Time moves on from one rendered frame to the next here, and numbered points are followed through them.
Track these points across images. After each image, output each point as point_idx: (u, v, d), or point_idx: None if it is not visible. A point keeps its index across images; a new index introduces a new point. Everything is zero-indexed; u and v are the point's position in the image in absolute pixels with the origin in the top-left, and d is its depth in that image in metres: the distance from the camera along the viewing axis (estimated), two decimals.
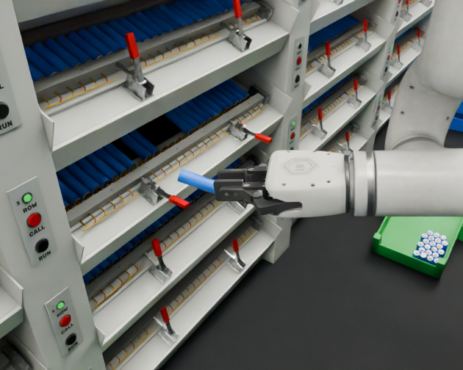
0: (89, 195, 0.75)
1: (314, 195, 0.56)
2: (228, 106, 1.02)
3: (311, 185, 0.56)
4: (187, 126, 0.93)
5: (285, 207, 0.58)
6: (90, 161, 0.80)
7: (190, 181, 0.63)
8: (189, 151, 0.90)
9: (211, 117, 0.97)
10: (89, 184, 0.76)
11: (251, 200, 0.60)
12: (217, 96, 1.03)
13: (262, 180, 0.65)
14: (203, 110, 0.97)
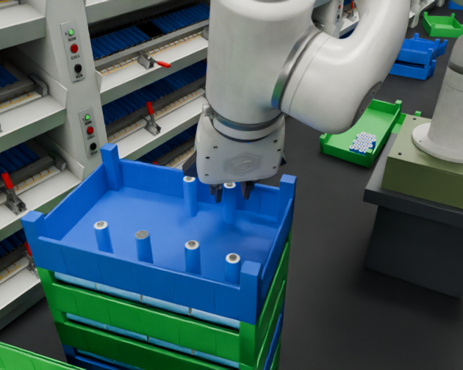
0: (104, 57, 1.14)
1: (283, 142, 0.54)
2: (202, 19, 1.41)
3: (278, 150, 0.53)
4: (171, 27, 1.31)
5: None
6: (104, 40, 1.18)
7: (123, 36, 1.23)
8: (172, 42, 1.29)
9: (189, 24, 1.36)
10: (104, 51, 1.15)
11: None
12: (194, 12, 1.42)
13: None
14: (183, 19, 1.36)
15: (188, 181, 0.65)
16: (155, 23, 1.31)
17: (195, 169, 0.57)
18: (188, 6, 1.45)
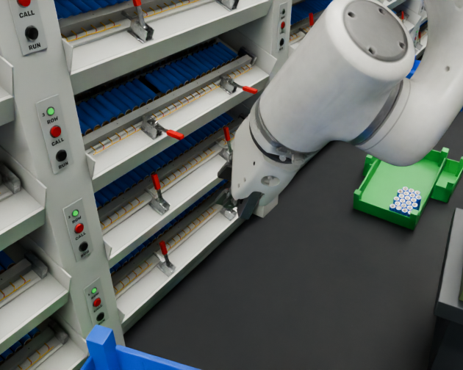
0: (98, 128, 0.88)
1: None
2: (219, 64, 1.15)
3: None
4: (183, 78, 1.05)
5: None
6: (98, 101, 0.93)
7: (123, 93, 0.97)
8: (184, 99, 1.03)
9: (204, 72, 1.10)
10: (98, 119, 0.89)
11: None
12: (209, 56, 1.16)
13: None
14: (197, 66, 1.10)
15: None
16: (162, 73, 1.05)
17: (250, 205, 0.56)
18: (202, 47, 1.20)
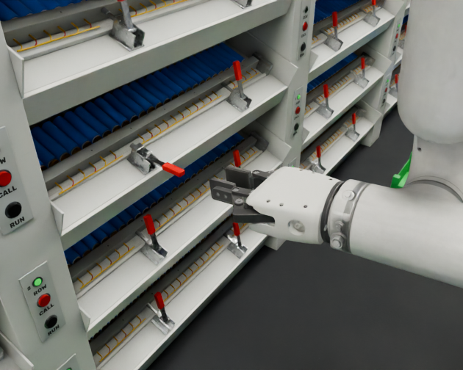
0: (66, 156, 0.67)
1: None
2: (222, 70, 0.94)
3: None
4: (176, 87, 0.85)
5: None
6: (68, 120, 0.72)
7: (101, 109, 0.76)
8: (185, 119, 0.82)
9: (203, 80, 0.89)
10: (66, 144, 0.68)
11: None
12: (210, 59, 0.95)
13: (243, 196, 0.59)
14: (195, 73, 0.90)
15: None
16: (151, 81, 0.84)
17: (247, 217, 0.57)
18: None
